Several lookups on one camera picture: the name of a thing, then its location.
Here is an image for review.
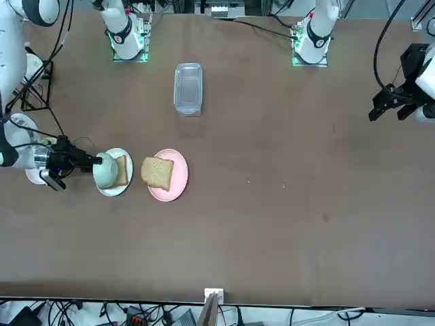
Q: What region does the black power adapter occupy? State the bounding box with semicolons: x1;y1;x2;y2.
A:
7;305;42;326

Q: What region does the brown bread slice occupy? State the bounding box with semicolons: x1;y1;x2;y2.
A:
141;156;175;192
114;155;130;186

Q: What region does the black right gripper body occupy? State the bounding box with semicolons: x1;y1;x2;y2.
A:
47;135;81;177

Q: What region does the white bracket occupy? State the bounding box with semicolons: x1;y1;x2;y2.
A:
203;287;226;303

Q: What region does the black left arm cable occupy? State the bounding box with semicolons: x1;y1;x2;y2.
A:
372;0;407;90

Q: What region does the white cup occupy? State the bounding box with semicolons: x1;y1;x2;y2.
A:
24;53;45;79

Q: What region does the clear plastic container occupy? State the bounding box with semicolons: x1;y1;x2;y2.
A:
173;62;205;117

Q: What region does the pink round plate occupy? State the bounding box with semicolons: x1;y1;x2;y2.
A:
24;135;69;186
147;148;189;202

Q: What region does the green bowl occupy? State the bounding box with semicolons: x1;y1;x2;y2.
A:
92;151;119;189

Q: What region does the black red electronic device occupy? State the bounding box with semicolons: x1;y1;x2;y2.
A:
125;307;150;325

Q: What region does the white power strip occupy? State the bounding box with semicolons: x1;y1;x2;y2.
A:
209;3;229;18

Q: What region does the black wire cup rack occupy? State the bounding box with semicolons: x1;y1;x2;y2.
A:
6;59;54;113

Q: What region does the white round plate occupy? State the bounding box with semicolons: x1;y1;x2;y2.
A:
94;147;133;197

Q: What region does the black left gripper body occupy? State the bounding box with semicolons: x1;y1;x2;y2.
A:
390;43;431;103

